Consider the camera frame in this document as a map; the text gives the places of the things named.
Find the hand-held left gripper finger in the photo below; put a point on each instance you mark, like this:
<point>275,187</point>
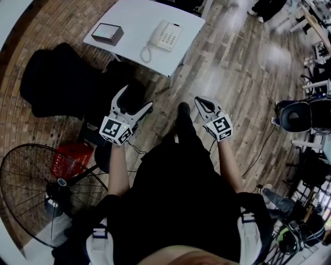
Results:
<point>141,115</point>
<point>115,102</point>

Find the person's black shoe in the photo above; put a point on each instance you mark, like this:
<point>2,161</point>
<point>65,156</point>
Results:
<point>184,108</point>

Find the person's body in black clothes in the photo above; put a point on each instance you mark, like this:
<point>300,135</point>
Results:
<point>178,194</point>

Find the red plastic crate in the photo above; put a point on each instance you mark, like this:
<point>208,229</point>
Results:
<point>71,160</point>

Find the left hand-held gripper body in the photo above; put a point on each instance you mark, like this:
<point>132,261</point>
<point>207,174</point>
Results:
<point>113,129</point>

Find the white telephone base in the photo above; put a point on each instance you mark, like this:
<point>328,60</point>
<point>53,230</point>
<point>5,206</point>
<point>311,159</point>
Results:
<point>172,37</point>

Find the white table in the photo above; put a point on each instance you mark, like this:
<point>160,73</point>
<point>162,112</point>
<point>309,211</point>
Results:
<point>134,23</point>

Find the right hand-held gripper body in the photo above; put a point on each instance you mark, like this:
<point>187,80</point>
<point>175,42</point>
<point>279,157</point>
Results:
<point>219,126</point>

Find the light wooden table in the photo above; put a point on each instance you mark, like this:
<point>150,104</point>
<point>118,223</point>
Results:
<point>316,24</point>

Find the person's head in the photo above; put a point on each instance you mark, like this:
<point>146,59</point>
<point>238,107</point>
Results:
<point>186,256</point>

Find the white telephone handset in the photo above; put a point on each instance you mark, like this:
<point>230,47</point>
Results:
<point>158,33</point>

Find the person's left forearm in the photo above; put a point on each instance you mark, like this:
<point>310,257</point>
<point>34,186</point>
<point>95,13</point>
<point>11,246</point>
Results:
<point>117,168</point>

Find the black floor fan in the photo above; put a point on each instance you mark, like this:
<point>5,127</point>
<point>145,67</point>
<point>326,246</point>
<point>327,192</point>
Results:
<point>51,191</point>

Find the dark display box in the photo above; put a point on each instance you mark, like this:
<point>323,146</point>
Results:
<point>107,34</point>

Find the person's right forearm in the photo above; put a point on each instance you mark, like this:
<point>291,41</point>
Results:
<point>230,165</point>

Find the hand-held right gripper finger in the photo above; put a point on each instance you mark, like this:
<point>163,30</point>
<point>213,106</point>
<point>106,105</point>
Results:
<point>210,101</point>
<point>203,111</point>

